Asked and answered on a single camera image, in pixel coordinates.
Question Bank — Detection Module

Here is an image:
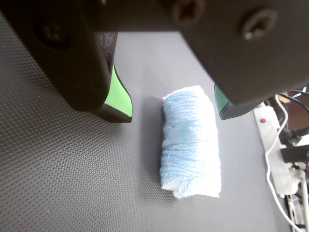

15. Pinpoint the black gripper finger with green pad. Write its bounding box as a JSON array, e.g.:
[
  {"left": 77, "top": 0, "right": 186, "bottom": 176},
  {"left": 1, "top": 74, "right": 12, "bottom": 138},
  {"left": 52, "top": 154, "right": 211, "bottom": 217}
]
[
  {"left": 0, "top": 0, "right": 134, "bottom": 124},
  {"left": 93, "top": 0, "right": 309, "bottom": 121}
]

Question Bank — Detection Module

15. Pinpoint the white light-blue cloth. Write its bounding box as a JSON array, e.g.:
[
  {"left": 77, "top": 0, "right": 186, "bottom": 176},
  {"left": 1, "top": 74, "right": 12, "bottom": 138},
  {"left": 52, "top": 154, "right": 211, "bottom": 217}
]
[{"left": 159, "top": 85, "right": 222, "bottom": 199}]

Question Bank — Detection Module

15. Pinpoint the dark grey textured mat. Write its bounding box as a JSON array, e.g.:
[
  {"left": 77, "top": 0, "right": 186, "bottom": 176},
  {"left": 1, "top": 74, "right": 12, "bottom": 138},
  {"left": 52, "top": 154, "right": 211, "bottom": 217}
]
[{"left": 0, "top": 12, "right": 292, "bottom": 232}]

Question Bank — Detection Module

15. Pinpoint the thin black cable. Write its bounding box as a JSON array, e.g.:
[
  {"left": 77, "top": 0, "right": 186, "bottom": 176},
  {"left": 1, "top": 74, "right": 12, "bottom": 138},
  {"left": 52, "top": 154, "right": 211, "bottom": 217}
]
[{"left": 280, "top": 89, "right": 309, "bottom": 114}]

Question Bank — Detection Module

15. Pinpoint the white power strip red switch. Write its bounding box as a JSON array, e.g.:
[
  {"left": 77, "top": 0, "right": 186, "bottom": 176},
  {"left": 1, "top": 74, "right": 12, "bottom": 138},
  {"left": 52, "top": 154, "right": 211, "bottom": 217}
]
[{"left": 253, "top": 101, "right": 300, "bottom": 198}]

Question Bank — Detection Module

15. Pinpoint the white cable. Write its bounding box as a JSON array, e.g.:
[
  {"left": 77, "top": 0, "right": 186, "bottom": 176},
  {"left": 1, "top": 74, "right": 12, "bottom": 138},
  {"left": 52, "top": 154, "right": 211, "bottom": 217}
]
[{"left": 264, "top": 94, "right": 309, "bottom": 232}]

